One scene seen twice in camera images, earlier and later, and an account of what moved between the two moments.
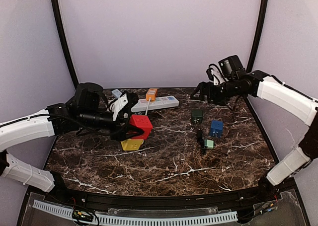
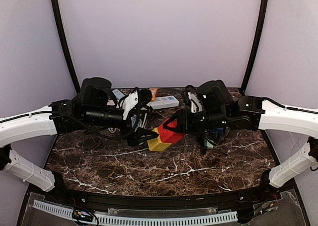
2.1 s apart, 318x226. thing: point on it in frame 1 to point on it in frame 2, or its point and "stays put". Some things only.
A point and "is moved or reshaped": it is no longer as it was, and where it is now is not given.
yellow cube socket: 131,144 to 155,144
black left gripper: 123,126 stays put
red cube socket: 143,122 is moved or reshaped
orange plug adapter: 151,93 stays put
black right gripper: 211,92 to 183,121
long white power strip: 142,105 stays put
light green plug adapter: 208,143 stays put
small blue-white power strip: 117,93 stays put
